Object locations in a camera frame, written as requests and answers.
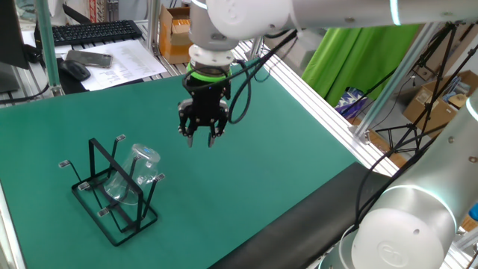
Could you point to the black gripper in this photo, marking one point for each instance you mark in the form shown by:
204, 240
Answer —
207, 97

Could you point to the clear glass cup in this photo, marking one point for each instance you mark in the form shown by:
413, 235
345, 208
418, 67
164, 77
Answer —
149, 168

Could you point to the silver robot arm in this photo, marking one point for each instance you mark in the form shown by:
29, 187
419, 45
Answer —
336, 15

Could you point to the green table mat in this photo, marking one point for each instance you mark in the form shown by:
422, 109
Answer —
261, 179

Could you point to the taped cardboard box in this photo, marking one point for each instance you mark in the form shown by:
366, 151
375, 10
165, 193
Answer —
173, 41

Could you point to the white printed paper sheet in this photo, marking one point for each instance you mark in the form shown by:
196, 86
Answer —
127, 63

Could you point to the grey smartphone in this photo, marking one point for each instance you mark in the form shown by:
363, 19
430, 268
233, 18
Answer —
89, 58

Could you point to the black computer mouse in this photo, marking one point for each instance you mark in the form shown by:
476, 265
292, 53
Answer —
74, 69

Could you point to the black mouse pad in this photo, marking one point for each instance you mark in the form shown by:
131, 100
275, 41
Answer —
69, 86

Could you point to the black keyboard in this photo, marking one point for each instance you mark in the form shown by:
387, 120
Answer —
89, 31

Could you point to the blue white patterned bag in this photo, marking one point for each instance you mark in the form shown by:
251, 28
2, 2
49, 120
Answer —
349, 101

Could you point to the black table mat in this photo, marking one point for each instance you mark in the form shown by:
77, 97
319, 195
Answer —
298, 231

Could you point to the bright green cloth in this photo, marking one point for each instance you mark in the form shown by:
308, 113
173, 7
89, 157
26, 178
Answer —
347, 67

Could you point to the red white label strip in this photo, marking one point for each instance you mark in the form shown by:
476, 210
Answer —
93, 11

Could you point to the black tripod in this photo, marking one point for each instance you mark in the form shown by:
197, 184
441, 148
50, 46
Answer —
412, 127

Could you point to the black computer monitor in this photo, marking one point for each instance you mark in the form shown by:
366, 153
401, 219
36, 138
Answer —
9, 33

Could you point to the open cardboard box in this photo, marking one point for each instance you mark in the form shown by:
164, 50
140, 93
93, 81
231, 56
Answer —
422, 104

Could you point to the aluminium frame post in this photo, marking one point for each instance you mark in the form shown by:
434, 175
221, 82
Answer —
153, 26
46, 45
392, 84

